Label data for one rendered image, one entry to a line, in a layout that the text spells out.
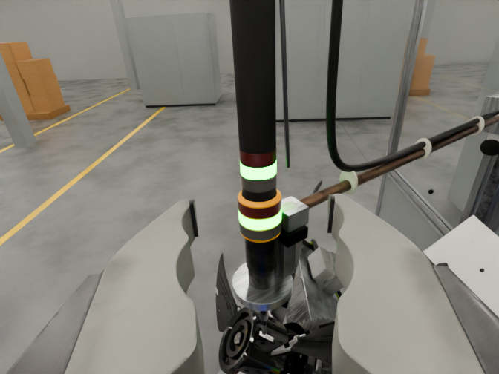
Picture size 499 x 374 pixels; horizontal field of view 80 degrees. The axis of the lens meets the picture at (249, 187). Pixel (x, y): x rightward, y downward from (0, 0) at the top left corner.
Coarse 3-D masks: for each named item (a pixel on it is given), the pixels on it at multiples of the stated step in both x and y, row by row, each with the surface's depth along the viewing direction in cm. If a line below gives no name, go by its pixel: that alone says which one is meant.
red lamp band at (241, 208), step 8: (280, 200) 29; (240, 208) 29; (248, 208) 28; (264, 208) 28; (272, 208) 28; (280, 208) 29; (248, 216) 28; (256, 216) 28; (264, 216) 28; (272, 216) 28
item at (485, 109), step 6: (486, 96) 59; (492, 96) 58; (498, 96) 58; (486, 102) 59; (492, 102) 59; (498, 102) 58; (486, 108) 60; (492, 108) 59; (498, 108) 58; (480, 114) 61; (492, 126) 60; (498, 126) 59; (492, 132) 60; (498, 132) 59
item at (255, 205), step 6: (240, 192) 30; (240, 198) 29; (276, 198) 28; (246, 204) 28; (252, 204) 28; (258, 204) 28; (264, 204) 28; (270, 204) 28; (246, 228) 29; (252, 240) 30; (258, 240) 29; (264, 240) 29
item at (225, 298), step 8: (224, 272) 79; (224, 280) 78; (224, 288) 78; (216, 296) 89; (224, 296) 78; (232, 296) 70; (216, 304) 89; (224, 304) 79; (232, 304) 71; (216, 312) 89; (224, 312) 81; (232, 312) 72; (224, 320) 82; (224, 328) 83
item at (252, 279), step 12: (276, 240) 31; (252, 252) 31; (264, 252) 31; (276, 252) 32; (252, 264) 32; (264, 264) 32; (276, 264) 33; (252, 276) 33; (264, 276) 33; (264, 288) 33
